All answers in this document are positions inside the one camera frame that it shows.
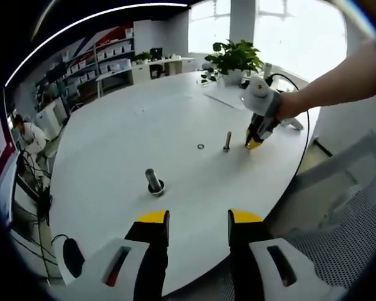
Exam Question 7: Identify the black mouse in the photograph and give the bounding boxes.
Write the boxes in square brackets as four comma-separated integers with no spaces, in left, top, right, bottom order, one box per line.
[62,238,85,278]

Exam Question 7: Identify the white trestle table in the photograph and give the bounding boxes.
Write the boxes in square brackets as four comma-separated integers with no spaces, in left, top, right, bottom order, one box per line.
[95,67,134,97]

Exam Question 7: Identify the thick steel bolt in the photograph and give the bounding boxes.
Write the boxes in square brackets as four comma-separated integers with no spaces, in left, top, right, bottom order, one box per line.
[145,168,167,197]

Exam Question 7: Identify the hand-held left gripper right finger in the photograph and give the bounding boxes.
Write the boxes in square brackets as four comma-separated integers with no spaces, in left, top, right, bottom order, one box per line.
[227,208,342,301]

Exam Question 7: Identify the black cable bundle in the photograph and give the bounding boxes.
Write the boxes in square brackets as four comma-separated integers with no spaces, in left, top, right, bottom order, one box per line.
[15,150,56,277]

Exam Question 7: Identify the white shelving unit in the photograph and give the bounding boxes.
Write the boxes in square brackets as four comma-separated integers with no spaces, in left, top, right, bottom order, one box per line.
[62,28,135,85]

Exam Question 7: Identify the black desk chair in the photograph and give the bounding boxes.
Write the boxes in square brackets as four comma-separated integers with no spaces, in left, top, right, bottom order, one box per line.
[149,64,164,80]

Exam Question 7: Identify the small green plant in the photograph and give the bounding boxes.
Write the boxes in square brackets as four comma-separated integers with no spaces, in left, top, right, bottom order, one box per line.
[132,51,152,65]

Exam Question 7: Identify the thin threaded stud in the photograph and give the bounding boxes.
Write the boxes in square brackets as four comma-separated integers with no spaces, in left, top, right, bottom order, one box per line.
[222,131,233,154]

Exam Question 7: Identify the tilted light screen monitor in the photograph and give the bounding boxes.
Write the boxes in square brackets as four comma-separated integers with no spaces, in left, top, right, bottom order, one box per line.
[0,150,21,226]

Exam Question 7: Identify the green potted plant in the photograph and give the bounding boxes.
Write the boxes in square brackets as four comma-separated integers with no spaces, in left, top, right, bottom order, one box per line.
[201,40,266,84]

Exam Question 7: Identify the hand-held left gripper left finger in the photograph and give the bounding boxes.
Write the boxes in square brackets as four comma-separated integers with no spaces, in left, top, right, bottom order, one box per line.
[65,209,170,301]

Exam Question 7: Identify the white floor cabinet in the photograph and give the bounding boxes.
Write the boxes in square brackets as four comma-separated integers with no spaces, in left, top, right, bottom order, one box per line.
[36,99,70,139]

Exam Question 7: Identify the white plant pot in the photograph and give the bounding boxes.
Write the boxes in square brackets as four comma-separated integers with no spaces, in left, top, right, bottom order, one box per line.
[224,70,248,85]

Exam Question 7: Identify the red screen monitor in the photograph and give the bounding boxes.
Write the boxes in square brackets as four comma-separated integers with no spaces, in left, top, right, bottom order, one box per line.
[0,106,18,176]

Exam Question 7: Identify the row of white storage bins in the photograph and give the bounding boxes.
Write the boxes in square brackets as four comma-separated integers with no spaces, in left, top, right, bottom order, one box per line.
[67,42,133,79]

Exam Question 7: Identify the white side desk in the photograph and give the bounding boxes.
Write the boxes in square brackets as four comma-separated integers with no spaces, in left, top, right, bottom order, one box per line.
[130,57,197,83]

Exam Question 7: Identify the white paper sheet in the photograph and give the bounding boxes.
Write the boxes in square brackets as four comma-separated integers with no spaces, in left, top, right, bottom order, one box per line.
[203,89,254,110]

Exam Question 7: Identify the black mouse cable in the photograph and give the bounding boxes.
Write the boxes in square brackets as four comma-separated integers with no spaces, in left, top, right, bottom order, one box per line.
[51,233,70,246]

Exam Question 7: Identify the white game controller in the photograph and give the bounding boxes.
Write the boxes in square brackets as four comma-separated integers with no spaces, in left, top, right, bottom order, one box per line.
[278,117,305,131]

